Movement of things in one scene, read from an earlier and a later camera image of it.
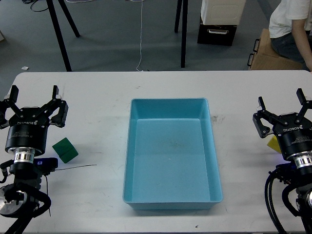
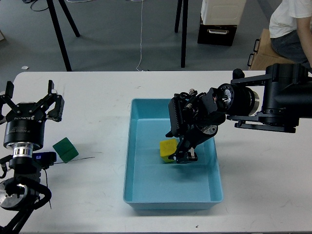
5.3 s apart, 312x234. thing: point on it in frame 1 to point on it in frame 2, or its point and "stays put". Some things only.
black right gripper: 294,129 to 193,117
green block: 65,150 stays put
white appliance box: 222,12 stays put
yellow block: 274,144 to 167,147
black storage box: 216,34 stays put
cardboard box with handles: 266,57 stays put
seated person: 290,27 stays put
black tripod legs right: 185,17 stays put
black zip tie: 58,169 to 75,160
